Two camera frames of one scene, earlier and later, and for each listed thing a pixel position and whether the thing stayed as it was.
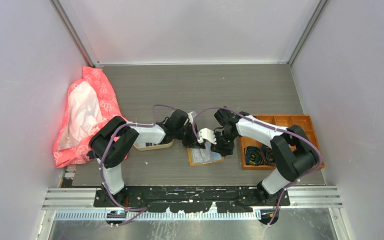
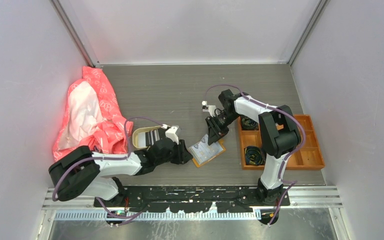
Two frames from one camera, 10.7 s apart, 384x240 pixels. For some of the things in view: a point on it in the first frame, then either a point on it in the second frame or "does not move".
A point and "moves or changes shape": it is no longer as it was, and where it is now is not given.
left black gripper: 192,142 -> 183,155
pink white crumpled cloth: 90,103 does not move
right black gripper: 224,150 -> 215,132
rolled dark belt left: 253,155 does not move
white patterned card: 199,155 does not move
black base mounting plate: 191,199 does not move
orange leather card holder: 190,160 moves or changes shape
